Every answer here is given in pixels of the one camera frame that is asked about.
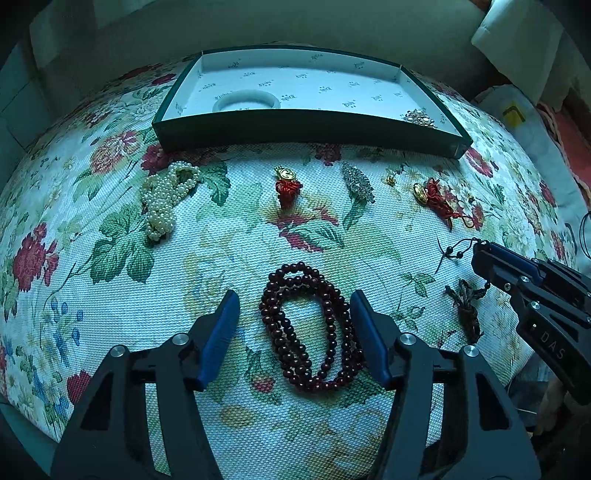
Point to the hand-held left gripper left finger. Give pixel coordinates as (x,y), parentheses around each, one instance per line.
(217,332)

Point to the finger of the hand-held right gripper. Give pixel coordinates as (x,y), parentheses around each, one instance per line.
(494,272)
(512,261)

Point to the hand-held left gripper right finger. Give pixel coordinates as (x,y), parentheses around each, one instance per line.
(369,332)

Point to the small gold charm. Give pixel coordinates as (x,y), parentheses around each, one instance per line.
(391,179)

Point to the long silver crystal brooch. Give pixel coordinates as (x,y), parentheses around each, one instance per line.
(358,182)

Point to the red knot gold pendant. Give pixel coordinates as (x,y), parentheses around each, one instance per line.
(287,187)

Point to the green jewelry box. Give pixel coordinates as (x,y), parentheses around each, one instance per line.
(304,99)

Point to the floral cloth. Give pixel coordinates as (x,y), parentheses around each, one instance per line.
(184,267)

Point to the clear plastic bag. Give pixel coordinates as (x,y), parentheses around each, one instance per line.
(531,124)

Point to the round rhinestone brooch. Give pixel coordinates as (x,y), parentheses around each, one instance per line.
(419,117)

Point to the white curtain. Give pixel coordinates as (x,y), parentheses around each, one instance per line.
(521,41)

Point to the white jade bangle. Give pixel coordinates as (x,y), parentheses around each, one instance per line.
(247,99)

